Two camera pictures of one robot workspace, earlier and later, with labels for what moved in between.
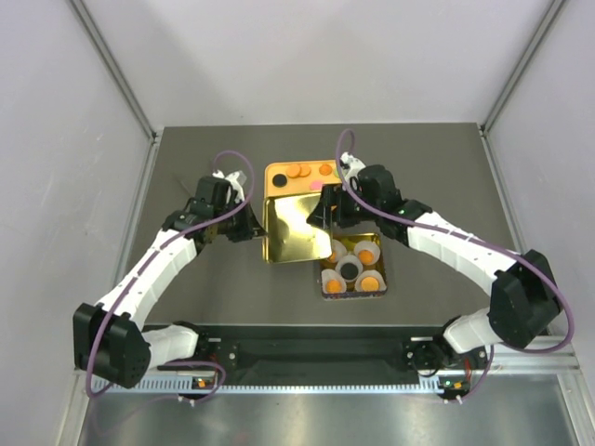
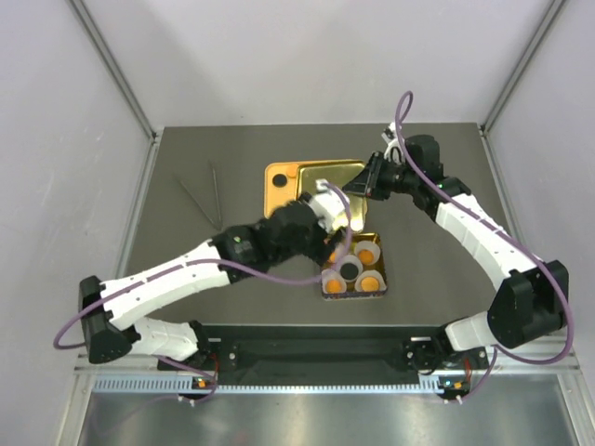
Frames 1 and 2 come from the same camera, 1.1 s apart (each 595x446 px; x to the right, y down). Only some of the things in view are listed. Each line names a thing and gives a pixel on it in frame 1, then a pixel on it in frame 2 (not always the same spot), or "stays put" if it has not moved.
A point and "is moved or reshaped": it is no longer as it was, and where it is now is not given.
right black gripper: [333, 195] -> [365, 183]
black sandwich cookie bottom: [349, 270] stays put
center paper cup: [350, 268] stays put
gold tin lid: [289, 237] is moved or reshaped
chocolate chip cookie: [365, 256] stays put
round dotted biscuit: [369, 283] stays put
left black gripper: [251, 227] -> [320, 250]
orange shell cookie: [333, 286] stays put
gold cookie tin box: [356, 268] stays put
